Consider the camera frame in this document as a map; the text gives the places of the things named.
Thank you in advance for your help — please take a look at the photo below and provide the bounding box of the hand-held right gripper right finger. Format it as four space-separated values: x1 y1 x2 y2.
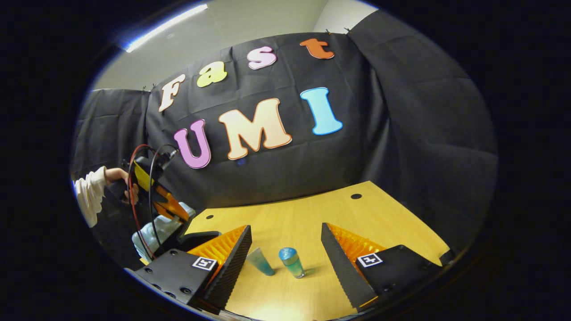
320 222 447 313

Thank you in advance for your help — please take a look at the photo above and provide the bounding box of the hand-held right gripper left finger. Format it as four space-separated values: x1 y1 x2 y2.
133 225 253 315

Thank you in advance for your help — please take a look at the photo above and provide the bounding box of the light blue suitcase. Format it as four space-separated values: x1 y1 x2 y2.
131 202 223 263

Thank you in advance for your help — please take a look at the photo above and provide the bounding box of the pale teal squeeze tube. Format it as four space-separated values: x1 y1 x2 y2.
246 247 276 276

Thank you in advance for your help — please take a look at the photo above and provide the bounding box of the blue capped clear bottle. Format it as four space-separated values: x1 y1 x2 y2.
279 247 306 280

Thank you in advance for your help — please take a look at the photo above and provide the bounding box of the black backdrop cloth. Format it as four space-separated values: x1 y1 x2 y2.
71 10 498 250

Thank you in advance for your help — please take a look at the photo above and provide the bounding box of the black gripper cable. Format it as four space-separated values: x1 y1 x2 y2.
148 144 179 250

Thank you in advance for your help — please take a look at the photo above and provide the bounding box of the red gripper cable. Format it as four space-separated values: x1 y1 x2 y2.
127 144 157 261

